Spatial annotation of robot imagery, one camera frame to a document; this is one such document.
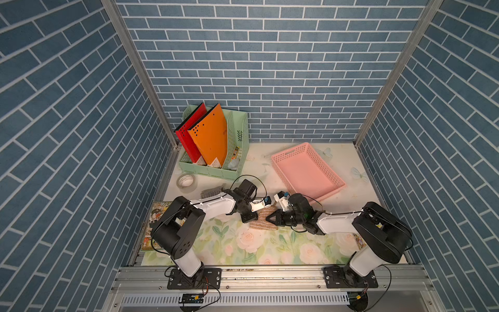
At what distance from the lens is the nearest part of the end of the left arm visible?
0.69 m

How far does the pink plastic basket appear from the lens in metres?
0.99

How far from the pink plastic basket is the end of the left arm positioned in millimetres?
235
